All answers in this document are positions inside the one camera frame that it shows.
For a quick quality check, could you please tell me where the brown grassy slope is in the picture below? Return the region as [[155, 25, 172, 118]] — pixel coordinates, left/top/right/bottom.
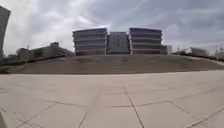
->
[[0, 53, 224, 75]]

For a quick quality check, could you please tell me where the large grey tiered building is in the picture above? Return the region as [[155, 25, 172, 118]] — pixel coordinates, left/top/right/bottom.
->
[[71, 27, 173, 57]]

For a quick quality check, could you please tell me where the pale concrete slab pavement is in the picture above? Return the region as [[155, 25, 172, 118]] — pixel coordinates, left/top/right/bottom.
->
[[0, 69, 224, 128]]

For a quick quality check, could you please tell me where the low dark building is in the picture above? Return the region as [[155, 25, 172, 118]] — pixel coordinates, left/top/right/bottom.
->
[[15, 41, 76, 63]]

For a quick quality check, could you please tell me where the low pale building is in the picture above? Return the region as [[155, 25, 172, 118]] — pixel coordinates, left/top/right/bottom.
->
[[184, 46, 210, 57]]

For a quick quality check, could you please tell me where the tall grey building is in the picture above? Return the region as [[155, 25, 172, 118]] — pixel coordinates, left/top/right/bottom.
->
[[0, 5, 12, 62]]

